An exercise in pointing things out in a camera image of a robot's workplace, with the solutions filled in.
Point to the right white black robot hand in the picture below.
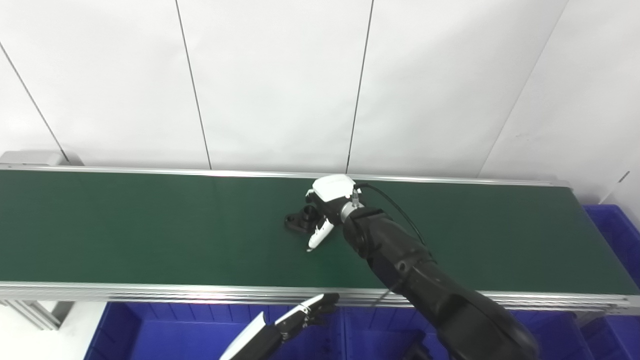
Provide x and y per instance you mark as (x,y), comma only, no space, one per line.
(332,189)

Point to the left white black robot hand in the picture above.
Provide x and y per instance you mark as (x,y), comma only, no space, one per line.
(250,337)

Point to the black flanged machine part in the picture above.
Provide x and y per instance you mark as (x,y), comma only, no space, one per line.
(298,221)

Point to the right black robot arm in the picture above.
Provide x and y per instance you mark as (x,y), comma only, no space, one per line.
(425,285)

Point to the green conveyor belt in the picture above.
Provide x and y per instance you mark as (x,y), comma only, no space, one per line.
(150,230)

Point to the aluminium conveyor support leg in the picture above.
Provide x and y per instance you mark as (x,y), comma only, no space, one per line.
(35,312)

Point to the large blue plastic bin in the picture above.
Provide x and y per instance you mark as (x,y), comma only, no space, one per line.
(617,240)

